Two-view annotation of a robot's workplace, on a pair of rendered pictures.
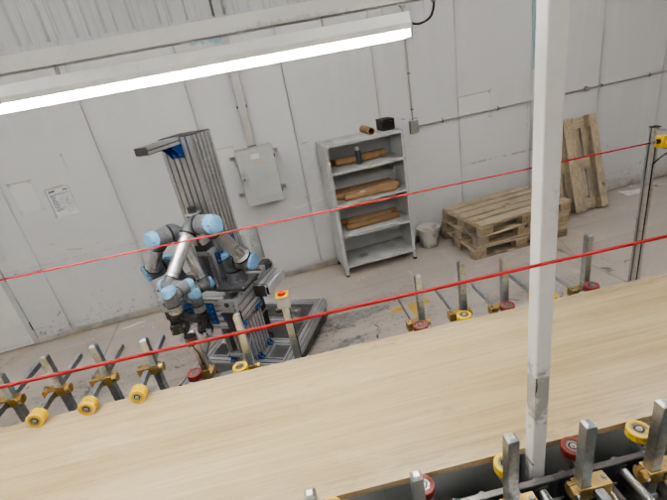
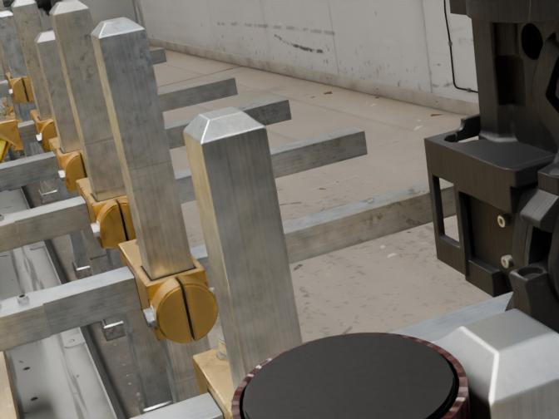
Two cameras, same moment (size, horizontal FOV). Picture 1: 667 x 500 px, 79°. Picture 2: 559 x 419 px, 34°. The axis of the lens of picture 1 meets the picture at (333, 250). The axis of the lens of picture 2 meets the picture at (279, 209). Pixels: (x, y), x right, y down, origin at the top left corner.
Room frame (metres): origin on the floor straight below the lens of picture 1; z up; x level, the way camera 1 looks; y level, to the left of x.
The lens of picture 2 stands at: (1.76, 0.62, 1.24)
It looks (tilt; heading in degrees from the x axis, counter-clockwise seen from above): 19 degrees down; 76
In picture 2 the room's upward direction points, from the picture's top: 10 degrees counter-clockwise
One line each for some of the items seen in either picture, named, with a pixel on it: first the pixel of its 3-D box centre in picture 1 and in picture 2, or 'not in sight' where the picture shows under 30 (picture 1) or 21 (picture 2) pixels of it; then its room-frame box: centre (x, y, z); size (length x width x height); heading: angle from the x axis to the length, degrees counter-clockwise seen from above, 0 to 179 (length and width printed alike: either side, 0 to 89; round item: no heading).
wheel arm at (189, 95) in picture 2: not in sight; (130, 108); (1.91, 2.12, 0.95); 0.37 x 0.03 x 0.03; 4
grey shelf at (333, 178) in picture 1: (367, 201); not in sight; (4.57, -0.50, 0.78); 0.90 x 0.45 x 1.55; 100
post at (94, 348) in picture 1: (110, 380); (176, 308); (1.83, 1.32, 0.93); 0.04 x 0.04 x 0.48; 4
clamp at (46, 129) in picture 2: not in sight; (52, 129); (1.78, 2.09, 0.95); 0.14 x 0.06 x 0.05; 94
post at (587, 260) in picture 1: (585, 271); not in sight; (2.01, -1.42, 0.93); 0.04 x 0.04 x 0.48; 4
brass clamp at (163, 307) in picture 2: (104, 379); (167, 285); (1.83, 1.34, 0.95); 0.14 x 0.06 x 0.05; 94
